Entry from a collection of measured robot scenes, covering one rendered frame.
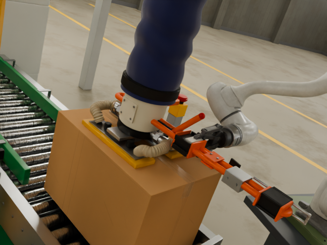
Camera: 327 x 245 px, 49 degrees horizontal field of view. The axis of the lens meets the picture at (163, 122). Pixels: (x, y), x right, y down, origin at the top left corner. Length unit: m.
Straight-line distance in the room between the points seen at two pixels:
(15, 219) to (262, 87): 1.15
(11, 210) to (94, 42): 2.94
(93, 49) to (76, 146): 2.95
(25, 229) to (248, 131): 0.97
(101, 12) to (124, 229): 3.23
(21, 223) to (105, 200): 0.41
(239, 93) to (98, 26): 2.95
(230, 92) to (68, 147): 0.70
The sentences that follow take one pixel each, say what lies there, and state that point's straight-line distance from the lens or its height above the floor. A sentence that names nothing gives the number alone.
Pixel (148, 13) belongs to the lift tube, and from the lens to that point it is 1.25.
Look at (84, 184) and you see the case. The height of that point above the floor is 0.79.
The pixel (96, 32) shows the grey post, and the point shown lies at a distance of 4.29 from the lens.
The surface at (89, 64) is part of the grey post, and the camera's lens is 4.39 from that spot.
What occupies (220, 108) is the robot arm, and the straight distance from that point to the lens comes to 1.51.
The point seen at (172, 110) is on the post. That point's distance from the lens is 1.93.
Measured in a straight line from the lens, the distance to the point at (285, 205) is 1.11.
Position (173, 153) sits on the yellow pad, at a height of 0.99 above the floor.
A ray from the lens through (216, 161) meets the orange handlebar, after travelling 1.19.
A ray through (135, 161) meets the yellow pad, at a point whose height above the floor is 0.99.
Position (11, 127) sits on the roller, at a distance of 2.30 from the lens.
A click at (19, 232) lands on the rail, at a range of 1.65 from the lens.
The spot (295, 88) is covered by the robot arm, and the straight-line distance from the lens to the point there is 1.52.
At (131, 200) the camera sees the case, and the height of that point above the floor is 0.90.
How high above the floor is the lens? 1.64
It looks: 23 degrees down
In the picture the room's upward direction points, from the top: 18 degrees clockwise
